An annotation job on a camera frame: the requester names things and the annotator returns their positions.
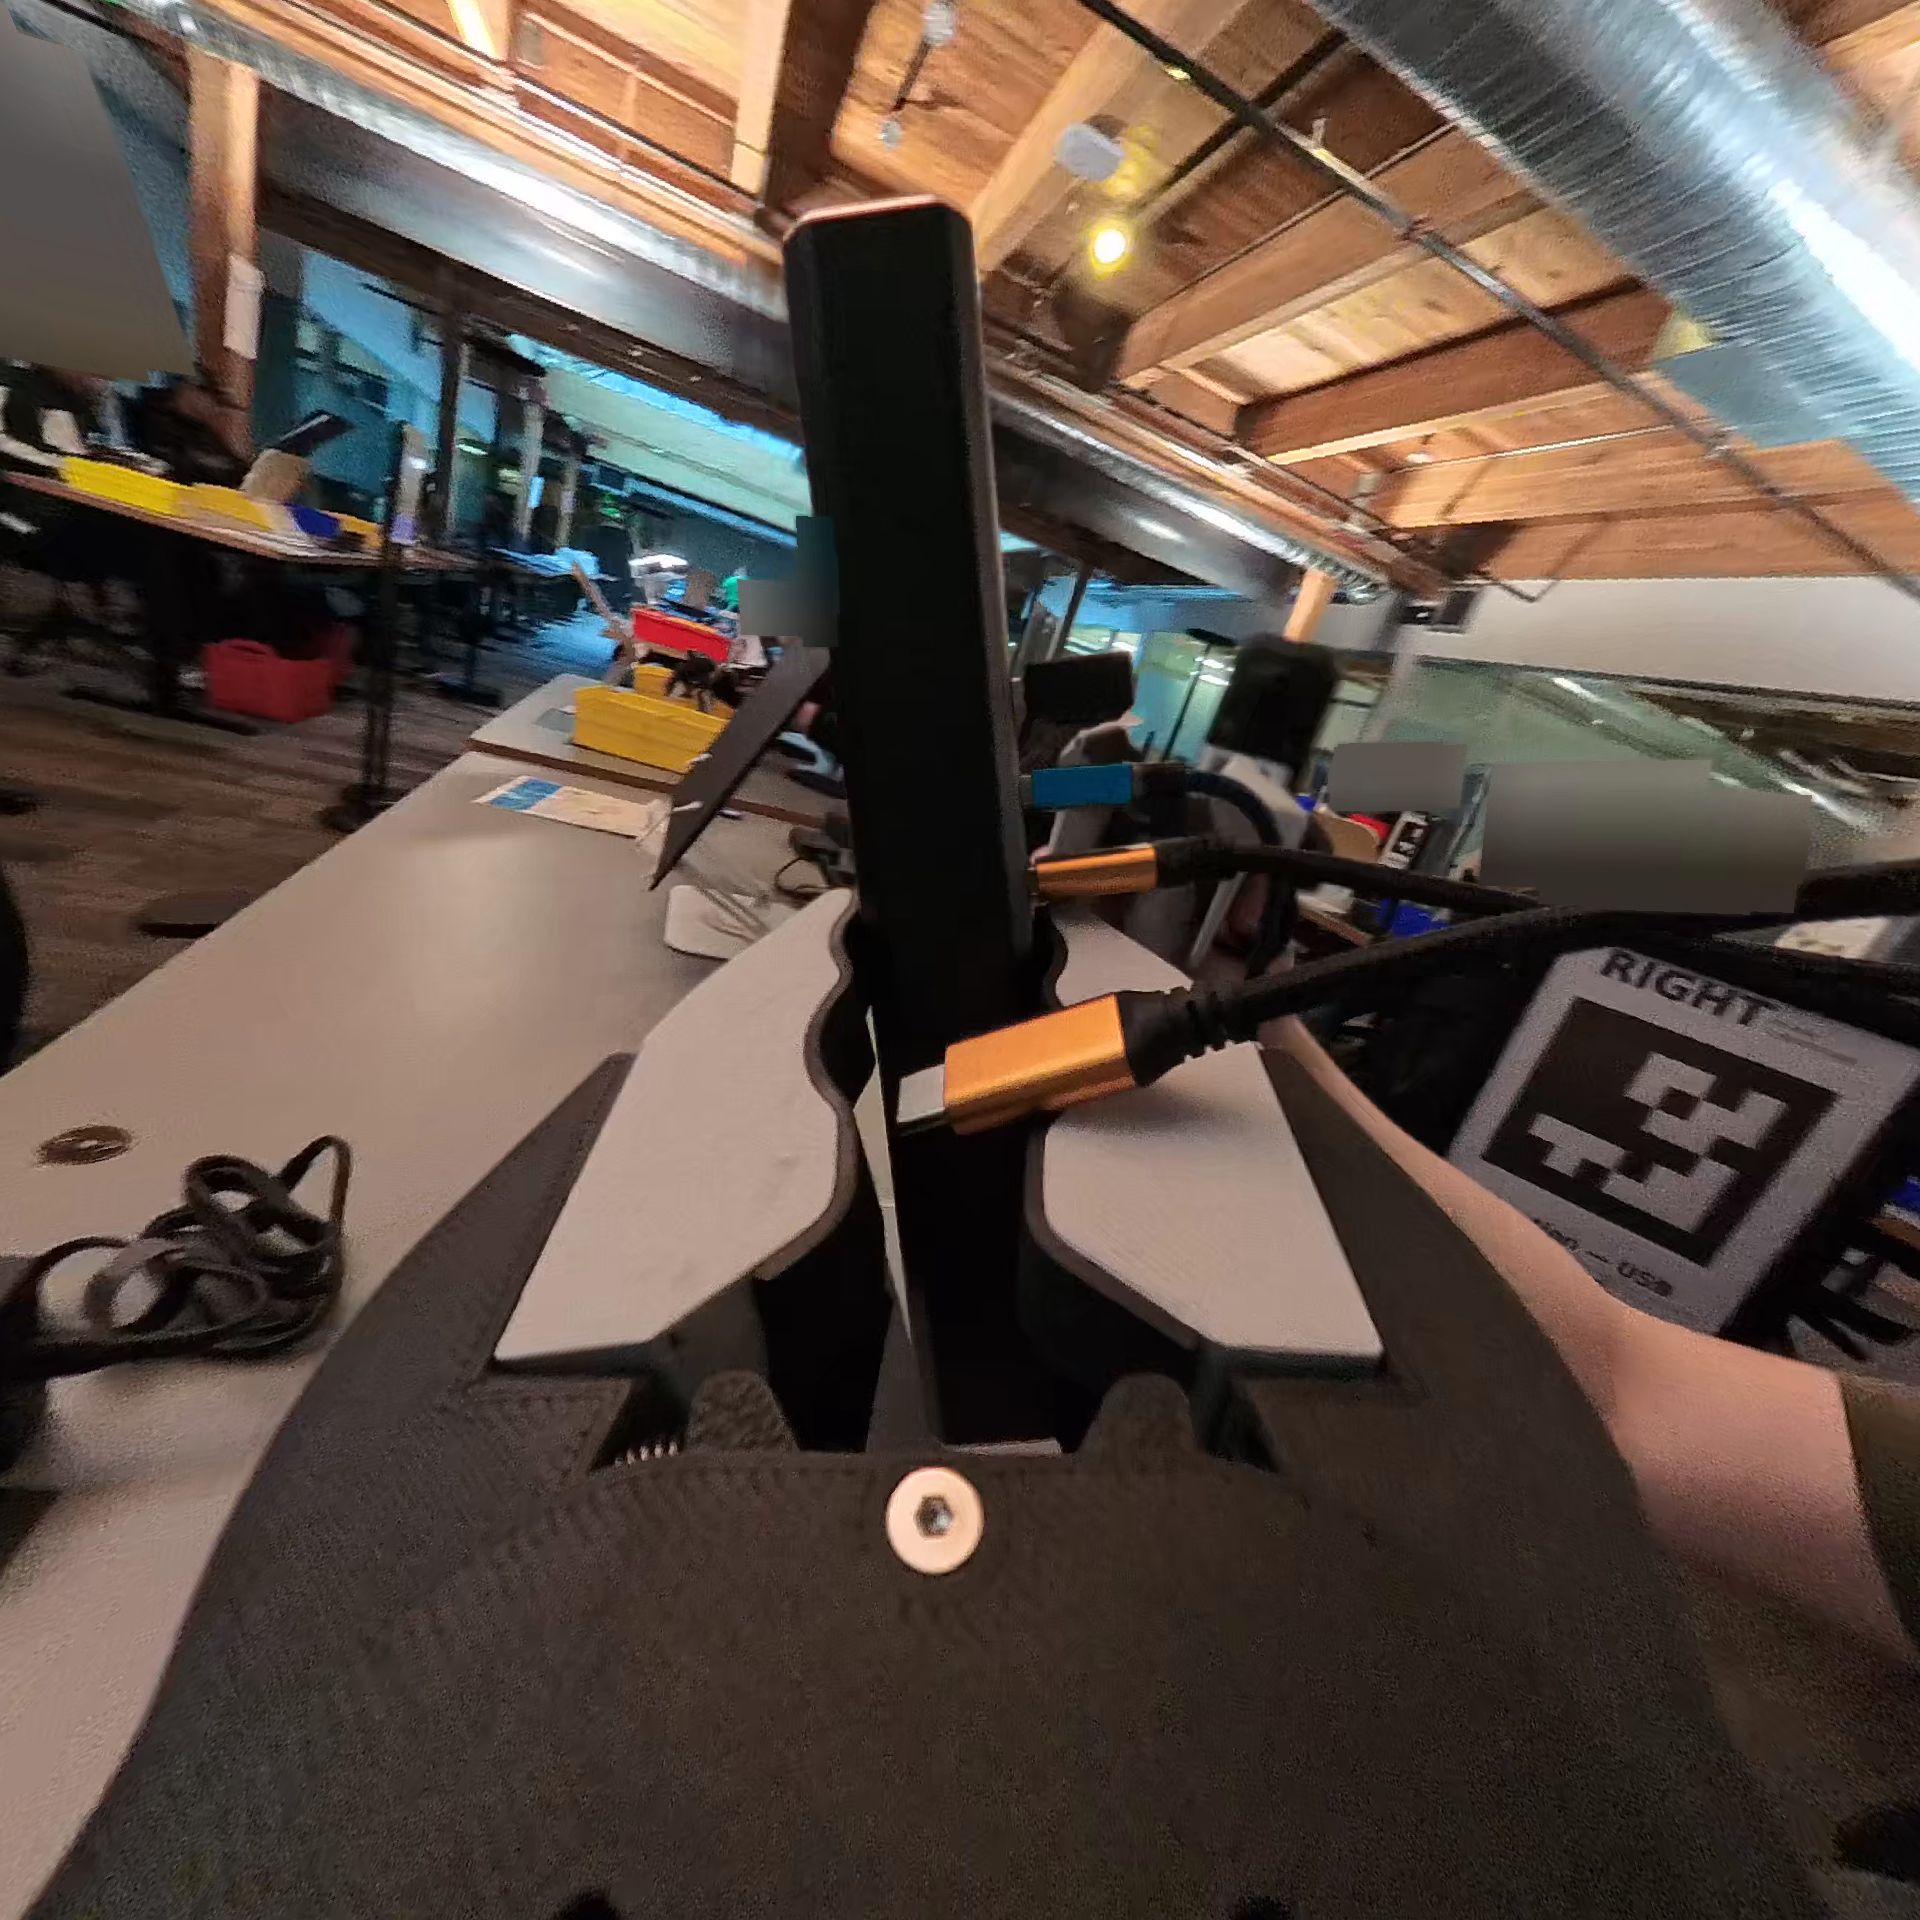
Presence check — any person's right forearm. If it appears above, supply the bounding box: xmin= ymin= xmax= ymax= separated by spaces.
xmin=1267 ymin=1018 xmax=1895 ymax=1705

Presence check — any blue braided USB cable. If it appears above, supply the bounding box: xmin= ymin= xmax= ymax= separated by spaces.
xmin=1028 ymin=752 xmax=1299 ymax=976

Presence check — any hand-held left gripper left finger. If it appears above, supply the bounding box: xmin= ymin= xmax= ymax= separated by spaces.
xmin=492 ymin=892 xmax=881 ymax=1455

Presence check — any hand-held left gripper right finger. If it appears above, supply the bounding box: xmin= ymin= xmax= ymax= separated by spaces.
xmin=1025 ymin=903 xmax=1386 ymax=1374

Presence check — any printed paper sheet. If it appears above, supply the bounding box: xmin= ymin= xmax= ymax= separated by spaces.
xmin=473 ymin=769 xmax=665 ymax=846

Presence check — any framed marker sign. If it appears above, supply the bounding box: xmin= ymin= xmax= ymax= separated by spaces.
xmin=1443 ymin=932 xmax=1920 ymax=1339

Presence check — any tilted sign on stand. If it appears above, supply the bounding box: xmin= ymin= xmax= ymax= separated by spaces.
xmin=647 ymin=642 xmax=836 ymax=962

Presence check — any black coiled power cord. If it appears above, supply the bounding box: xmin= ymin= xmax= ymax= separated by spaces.
xmin=0 ymin=1132 xmax=357 ymax=1386

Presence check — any black cable with orange plug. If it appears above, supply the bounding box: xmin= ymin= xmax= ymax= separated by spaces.
xmin=895 ymin=862 xmax=1920 ymax=1136
xmin=1031 ymin=838 xmax=1555 ymax=922

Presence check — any black USB hub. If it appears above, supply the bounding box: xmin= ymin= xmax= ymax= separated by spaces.
xmin=779 ymin=199 xmax=1055 ymax=1452

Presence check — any wooden post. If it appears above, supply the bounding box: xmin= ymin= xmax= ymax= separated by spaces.
xmin=182 ymin=49 xmax=267 ymax=418

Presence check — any long wooden work table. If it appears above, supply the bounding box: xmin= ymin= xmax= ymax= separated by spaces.
xmin=0 ymin=470 xmax=497 ymax=722

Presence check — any yellow bin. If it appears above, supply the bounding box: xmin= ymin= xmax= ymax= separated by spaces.
xmin=58 ymin=456 xmax=383 ymax=553
xmin=569 ymin=679 xmax=741 ymax=777

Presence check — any long spiral silver duct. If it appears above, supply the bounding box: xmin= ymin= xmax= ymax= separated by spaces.
xmin=1316 ymin=0 xmax=1920 ymax=502

